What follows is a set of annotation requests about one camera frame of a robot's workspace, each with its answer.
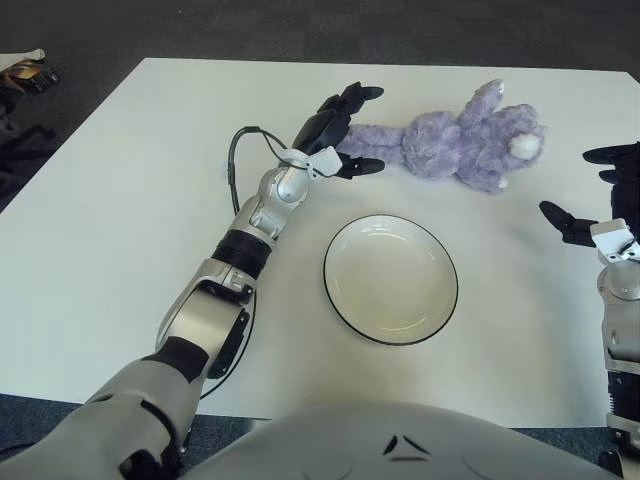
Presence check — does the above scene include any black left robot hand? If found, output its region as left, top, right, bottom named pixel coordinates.
left=293, top=81, right=386, bottom=180

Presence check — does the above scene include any purple plush bunny doll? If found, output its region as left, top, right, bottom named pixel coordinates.
left=335, top=78, right=547, bottom=197

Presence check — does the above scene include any white cloth on floor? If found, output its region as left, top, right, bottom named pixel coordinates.
left=0, top=47, right=46, bottom=71

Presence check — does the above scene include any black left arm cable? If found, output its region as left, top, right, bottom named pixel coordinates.
left=199, top=125, right=301, bottom=401

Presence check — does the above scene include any black bag on floor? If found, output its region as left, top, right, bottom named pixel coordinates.
left=0, top=92, right=59, bottom=166

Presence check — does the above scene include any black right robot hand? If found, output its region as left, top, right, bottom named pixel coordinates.
left=538, top=141, right=640, bottom=265

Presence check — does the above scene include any grey robot torso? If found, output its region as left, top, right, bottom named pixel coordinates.
left=174, top=399, right=621, bottom=480

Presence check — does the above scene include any dark box on floor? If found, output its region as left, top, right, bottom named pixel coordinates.
left=0, top=57, right=61, bottom=94

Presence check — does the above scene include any white plate with black rim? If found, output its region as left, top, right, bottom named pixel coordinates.
left=322, top=213, right=459, bottom=346

